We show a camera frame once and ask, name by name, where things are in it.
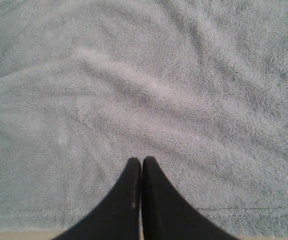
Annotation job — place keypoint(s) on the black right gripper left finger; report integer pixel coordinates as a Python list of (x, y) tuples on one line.
[(116, 217)]

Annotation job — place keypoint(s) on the light blue fluffy towel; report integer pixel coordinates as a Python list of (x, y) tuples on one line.
[(201, 85)]

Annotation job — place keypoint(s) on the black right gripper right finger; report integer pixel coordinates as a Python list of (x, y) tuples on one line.
[(166, 215)]

